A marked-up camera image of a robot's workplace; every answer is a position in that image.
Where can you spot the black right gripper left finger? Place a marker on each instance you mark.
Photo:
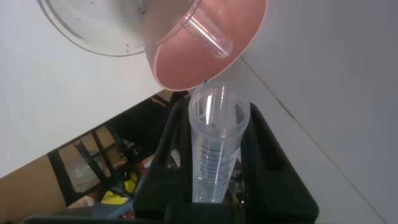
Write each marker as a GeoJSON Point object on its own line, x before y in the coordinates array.
{"type": "Point", "coordinates": [161, 193]}

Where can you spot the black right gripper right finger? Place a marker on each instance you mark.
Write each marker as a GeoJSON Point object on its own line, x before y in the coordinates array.
{"type": "Point", "coordinates": [273, 193]}

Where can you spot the test tube with blue pigment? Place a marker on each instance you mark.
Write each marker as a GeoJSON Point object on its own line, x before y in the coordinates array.
{"type": "Point", "coordinates": [214, 161]}

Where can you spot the yellow background object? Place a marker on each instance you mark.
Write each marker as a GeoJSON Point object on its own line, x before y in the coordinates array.
{"type": "Point", "coordinates": [116, 197]}

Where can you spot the pink bowl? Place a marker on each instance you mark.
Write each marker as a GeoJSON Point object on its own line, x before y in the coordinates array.
{"type": "Point", "coordinates": [186, 62]}

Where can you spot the clear glass beaker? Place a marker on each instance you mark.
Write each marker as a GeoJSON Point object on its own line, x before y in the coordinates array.
{"type": "Point", "coordinates": [99, 28]}

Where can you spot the black metal frame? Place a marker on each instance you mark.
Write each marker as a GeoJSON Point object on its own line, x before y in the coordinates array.
{"type": "Point", "coordinates": [63, 177]}

